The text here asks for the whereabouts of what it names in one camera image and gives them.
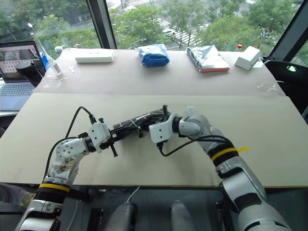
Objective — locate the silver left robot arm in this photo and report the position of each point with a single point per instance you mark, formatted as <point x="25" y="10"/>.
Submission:
<point x="68" y="149"/>

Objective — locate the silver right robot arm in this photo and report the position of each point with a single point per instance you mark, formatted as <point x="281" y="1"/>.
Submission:
<point x="243" y="173"/>

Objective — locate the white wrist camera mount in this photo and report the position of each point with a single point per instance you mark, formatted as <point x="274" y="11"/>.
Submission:
<point x="98" y="134"/>
<point x="160" y="128"/>

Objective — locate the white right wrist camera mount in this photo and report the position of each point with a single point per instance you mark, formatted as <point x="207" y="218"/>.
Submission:
<point x="160" y="128"/>

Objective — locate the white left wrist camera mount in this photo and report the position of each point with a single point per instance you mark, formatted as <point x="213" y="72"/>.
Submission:
<point x="98" y="134"/>

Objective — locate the white translucent cylinder cap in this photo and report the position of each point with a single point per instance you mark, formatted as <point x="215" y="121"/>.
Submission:
<point x="190" y="110"/>

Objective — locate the grey cloth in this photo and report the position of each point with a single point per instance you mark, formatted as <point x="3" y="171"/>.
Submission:
<point x="12" y="193"/>

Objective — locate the flat white box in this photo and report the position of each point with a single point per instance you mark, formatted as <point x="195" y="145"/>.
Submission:
<point x="95" y="56"/>

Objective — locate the black umbrella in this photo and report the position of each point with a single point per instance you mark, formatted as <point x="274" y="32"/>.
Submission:
<point x="134" y="121"/>

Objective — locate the small white flat piece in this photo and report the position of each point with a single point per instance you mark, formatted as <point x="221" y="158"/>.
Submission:
<point x="71" y="69"/>

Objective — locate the clear plastic wrapper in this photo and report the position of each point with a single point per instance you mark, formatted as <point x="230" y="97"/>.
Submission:
<point x="267" y="87"/>

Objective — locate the blue plastic packet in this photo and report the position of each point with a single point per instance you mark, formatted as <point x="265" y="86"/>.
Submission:
<point x="154" y="55"/>

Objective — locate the dark rounded shape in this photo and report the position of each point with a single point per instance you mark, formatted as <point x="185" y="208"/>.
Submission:
<point x="122" y="216"/>

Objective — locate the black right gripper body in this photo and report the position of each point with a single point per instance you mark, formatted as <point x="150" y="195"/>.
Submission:
<point x="165" y="119"/>

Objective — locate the black cylindrical device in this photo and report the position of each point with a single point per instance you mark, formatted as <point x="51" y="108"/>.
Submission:
<point x="29" y="72"/>

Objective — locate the white electric toothbrush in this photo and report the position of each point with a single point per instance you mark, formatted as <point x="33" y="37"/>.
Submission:
<point x="56" y="69"/>

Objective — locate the red capped small object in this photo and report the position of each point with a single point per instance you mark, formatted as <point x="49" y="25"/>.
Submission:
<point x="239" y="46"/>

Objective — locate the dark window frame post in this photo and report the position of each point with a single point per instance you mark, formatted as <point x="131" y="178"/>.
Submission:
<point x="292" y="31"/>
<point x="101" y="24"/>

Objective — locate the silver foil packet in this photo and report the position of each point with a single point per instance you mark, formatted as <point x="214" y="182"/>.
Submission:
<point x="207" y="59"/>

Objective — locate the small white box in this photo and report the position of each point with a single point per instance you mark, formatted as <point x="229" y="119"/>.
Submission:
<point x="247" y="57"/>

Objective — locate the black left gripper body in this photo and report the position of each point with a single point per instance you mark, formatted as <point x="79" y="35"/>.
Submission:
<point x="106" y="145"/>

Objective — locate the open laptop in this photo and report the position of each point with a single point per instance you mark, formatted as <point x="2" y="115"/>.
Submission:
<point x="14" y="92"/>

